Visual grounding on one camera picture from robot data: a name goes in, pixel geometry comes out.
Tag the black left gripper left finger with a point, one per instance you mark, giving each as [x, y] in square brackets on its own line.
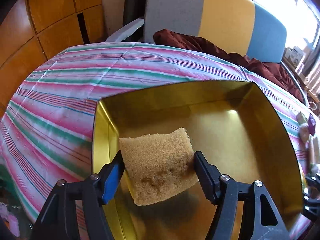
[58, 217]

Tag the yellow sponge block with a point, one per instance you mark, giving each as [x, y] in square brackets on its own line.
[159, 166]

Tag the beige sock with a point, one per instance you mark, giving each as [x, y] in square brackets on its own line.
[304, 132]

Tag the striped bed sheet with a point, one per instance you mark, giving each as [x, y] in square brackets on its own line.
[47, 129]

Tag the gold metal tin box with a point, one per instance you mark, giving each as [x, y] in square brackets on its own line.
[231, 122]

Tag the purple snack packet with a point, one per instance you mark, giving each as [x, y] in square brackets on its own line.
[311, 125]

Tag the maroon blanket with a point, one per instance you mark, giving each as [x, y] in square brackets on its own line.
[273, 72]

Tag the orange wooden wardrobe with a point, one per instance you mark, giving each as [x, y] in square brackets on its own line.
[36, 30]

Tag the grey yellow blue headboard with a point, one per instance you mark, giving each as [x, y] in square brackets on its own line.
[236, 26]

